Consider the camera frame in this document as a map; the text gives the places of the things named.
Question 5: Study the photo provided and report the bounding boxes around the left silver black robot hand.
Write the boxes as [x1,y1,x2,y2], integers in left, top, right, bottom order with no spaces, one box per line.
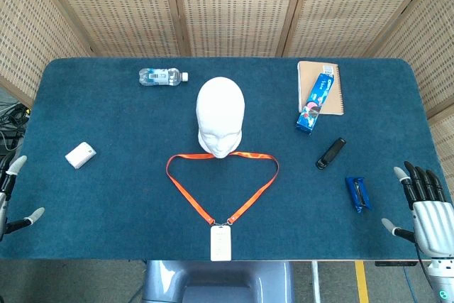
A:
[0,155,46,243]

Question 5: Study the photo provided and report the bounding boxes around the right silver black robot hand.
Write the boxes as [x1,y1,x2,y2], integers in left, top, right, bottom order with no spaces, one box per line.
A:
[381,160,454,258]

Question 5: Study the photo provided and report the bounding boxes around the orange lanyard strap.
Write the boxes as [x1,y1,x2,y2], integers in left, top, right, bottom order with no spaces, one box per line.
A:
[165,151,279,228]

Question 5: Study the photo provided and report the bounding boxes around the white badge card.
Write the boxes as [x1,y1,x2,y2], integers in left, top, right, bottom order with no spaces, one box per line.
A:
[209,223,232,262]

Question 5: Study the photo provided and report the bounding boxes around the white mannequin head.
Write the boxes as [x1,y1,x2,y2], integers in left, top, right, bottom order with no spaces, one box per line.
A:
[195,76,246,160]

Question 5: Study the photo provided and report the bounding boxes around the white pink tissue pack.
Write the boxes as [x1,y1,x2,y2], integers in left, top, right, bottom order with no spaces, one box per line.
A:
[65,141,97,170]

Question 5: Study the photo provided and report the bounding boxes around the dark blue snack packet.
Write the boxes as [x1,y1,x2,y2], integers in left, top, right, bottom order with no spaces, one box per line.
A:
[345,176,372,214]

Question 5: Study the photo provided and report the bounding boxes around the woven bamboo screen panel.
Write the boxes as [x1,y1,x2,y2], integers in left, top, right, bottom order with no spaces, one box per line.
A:
[427,104,454,208]
[170,0,309,57]
[276,0,443,57]
[372,0,454,119]
[0,0,92,107]
[35,0,191,57]

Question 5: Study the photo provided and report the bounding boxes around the blue carpet table cover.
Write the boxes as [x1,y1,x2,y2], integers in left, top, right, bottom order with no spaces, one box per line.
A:
[0,57,454,262]

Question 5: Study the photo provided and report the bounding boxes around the black stapler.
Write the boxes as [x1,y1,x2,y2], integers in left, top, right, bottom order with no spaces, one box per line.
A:
[315,136,347,171]

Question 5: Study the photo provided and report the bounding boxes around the white table leg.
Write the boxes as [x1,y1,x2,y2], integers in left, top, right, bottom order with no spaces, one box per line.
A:
[311,260,322,303]

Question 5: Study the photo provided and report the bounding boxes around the blue cookie box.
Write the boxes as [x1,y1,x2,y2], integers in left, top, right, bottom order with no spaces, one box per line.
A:
[295,72,337,136]

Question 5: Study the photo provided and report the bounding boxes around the clear plastic water bottle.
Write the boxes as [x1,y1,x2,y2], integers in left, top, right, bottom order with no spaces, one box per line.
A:
[138,67,189,87]

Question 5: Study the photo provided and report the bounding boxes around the brown spiral notebook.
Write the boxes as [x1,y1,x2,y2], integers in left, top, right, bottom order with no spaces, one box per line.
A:
[297,60,345,116]

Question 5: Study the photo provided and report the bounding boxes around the grey robot torso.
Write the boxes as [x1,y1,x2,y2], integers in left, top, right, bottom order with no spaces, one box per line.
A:
[141,260,295,303]

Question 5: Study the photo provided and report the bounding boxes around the black floor cable bundle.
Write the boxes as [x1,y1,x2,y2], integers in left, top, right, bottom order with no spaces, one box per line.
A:
[0,102,32,157]

